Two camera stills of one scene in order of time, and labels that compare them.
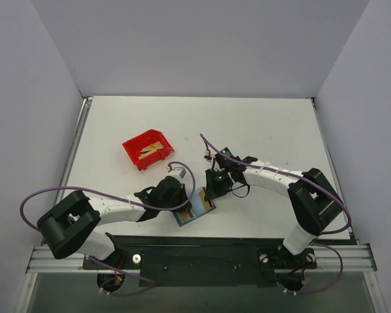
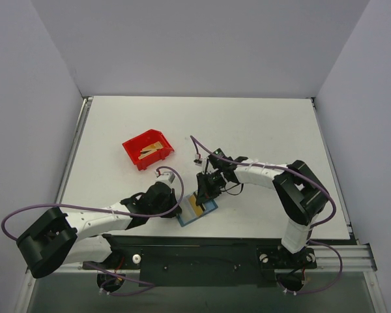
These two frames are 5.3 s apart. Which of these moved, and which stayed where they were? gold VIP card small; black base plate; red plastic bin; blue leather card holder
Moved: gold VIP card small
Stayed: blue leather card holder; black base plate; red plastic bin
